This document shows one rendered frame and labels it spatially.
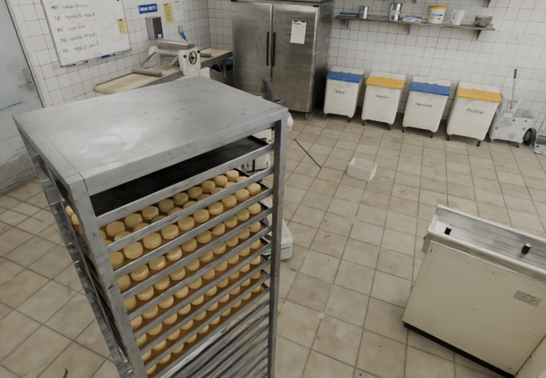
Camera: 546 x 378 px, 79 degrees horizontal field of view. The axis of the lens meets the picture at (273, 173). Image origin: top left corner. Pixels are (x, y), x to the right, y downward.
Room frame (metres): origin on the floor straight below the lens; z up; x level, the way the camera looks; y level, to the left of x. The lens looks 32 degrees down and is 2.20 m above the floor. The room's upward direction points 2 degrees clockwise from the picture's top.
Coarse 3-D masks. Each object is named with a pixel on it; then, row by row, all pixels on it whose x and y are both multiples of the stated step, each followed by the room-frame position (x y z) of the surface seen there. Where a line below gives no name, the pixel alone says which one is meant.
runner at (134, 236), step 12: (252, 180) 0.93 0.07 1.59; (228, 192) 0.86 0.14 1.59; (192, 204) 0.77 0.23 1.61; (204, 204) 0.79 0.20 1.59; (168, 216) 0.71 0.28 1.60; (180, 216) 0.73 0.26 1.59; (144, 228) 0.66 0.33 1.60; (156, 228) 0.68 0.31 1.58; (120, 240) 0.61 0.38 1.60; (132, 240) 0.63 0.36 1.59; (108, 252) 0.59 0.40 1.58
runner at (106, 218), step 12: (240, 156) 0.90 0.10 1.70; (252, 156) 0.93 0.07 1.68; (216, 168) 0.83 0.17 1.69; (228, 168) 0.86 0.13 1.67; (192, 180) 0.77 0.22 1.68; (204, 180) 0.80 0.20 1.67; (156, 192) 0.70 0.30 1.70; (168, 192) 0.72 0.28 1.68; (132, 204) 0.65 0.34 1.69; (144, 204) 0.67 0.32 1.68; (108, 216) 0.61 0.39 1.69; (120, 216) 0.63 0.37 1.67
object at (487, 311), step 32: (448, 224) 1.63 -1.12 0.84; (448, 256) 1.41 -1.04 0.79; (512, 256) 1.37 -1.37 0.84; (544, 256) 1.38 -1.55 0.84; (416, 288) 1.46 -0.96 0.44; (448, 288) 1.37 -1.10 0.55; (480, 288) 1.30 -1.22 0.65; (512, 288) 1.23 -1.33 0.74; (544, 288) 1.17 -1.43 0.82; (416, 320) 1.42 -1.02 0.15; (448, 320) 1.34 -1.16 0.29; (480, 320) 1.26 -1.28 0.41; (512, 320) 1.19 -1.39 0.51; (544, 320) 1.13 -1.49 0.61; (480, 352) 1.22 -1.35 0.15; (512, 352) 1.15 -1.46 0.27
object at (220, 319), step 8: (256, 288) 0.99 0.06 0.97; (248, 296) 0.95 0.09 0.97; (256, 296) 0.97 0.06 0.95; (240, 304) 0.92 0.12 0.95; (224, 312) 0.87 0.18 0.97; (232, 312) 0.88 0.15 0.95; (216, 320) 0.83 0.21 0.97; (224, 320) 0.84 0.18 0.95; (208, 328) 0.80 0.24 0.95; (200, 336) 0.77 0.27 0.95; (184, 344) 0.74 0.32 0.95; (192, 344) 0.74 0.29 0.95; (176, 352) 0.70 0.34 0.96; (168, 360) 0.67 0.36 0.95; (152, 368) 0.63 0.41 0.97; (160, 368) 0.64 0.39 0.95; (152, 376) 0.61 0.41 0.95
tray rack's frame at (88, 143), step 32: (128, 96) 1.06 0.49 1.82; (160, 96) 1.07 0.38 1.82; (192, 96) 1.08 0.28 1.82; (224, 96) 1.09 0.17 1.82; (256, 96) 1.10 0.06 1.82; (32, 128) 0.79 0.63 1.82; (64, 128) 0.80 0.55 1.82; (96, 128) 0.80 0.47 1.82; (128, 128) 0.81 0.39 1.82; (160, 128) 0.82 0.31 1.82; (192, 128) 0.82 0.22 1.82; (224, 128) 0.83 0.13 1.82; (64, 160) 0.63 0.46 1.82; (96, 160) 0.64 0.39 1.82; (128, 160) 0.64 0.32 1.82; (160, 160) 0.68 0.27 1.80; (96, 224) 0.56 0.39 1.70; (96, 256) 0.55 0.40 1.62; (128, 320) 0.56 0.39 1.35; (128, 352) 0.54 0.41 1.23
